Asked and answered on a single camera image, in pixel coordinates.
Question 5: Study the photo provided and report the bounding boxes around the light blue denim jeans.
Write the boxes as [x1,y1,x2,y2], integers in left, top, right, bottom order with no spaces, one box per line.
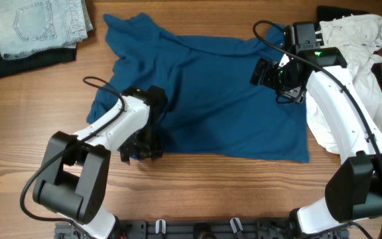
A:
[0,0,94,60]

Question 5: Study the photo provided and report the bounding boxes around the dark blue polo shirt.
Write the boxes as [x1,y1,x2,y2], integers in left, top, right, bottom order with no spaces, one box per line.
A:
[103,13,310,163]

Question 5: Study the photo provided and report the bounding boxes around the white crumpled garment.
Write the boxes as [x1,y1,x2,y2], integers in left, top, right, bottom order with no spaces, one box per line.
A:
[305,13,382,155]

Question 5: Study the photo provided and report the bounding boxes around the left black cable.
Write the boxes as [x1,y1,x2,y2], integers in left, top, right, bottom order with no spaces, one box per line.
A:
[19,76,127,236]

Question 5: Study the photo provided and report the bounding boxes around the black garment under white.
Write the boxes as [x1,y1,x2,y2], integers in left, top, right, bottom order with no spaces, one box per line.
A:
[316,5,382,93]

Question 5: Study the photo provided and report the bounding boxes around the black folded garment left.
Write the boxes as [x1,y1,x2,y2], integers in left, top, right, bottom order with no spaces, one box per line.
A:
[0,6,78,81]

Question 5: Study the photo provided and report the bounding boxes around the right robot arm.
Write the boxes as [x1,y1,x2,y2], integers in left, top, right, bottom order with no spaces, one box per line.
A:
[250,22,382,238]

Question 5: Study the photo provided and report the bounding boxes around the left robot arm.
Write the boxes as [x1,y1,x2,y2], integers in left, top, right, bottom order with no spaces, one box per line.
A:
[32,86,168,238]

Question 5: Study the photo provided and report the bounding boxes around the black cable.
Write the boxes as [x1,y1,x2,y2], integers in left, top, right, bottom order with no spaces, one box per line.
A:
[252,19,382,239]
[19,76,127,236]

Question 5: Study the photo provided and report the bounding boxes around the right black cable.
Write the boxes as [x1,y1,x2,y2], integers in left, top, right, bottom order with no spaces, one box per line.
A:
[252,19,382,239]

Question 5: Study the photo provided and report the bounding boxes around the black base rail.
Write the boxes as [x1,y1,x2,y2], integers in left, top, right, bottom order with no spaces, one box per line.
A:
[54,217,350,239]

